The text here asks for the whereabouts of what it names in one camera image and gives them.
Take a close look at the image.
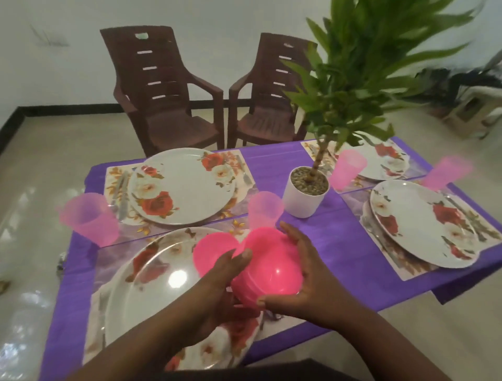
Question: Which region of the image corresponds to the steel table knife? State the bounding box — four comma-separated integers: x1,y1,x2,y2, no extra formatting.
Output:
116,172,131,220
445,194,487,242

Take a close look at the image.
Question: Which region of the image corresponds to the purple cloth table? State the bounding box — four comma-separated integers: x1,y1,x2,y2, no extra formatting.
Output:
39,135,502,381

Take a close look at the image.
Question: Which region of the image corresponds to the steel spoon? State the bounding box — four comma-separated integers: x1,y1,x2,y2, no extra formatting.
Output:
109,184,121,219

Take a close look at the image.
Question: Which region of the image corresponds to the person's dark clothing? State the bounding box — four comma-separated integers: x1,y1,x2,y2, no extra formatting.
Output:
156,359,353,381

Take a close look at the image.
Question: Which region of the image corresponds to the green plant with white pot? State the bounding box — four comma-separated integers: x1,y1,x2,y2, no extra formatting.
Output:
282,0,485,219

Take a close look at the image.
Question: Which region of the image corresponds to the steel fork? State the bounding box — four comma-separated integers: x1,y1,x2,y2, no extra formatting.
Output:
360,215,389,252
97,288,110,348
235,155,255,187

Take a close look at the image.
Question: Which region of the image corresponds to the brown plastic chair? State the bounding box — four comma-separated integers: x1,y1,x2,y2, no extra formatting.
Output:
227,32,318,150
100,25,225,158

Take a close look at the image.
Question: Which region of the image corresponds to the beige plastic stool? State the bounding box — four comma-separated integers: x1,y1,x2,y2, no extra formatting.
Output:
443,86,502,139

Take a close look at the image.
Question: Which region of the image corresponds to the stack of pink bowls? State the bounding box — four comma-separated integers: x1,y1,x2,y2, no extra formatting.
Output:
231,227,305,311

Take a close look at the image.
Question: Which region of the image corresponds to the person's left hand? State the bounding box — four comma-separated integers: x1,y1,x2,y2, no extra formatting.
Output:
178,248,261,351

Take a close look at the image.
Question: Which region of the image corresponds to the person's right hand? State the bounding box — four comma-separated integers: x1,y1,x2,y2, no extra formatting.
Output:
256,221,343,331

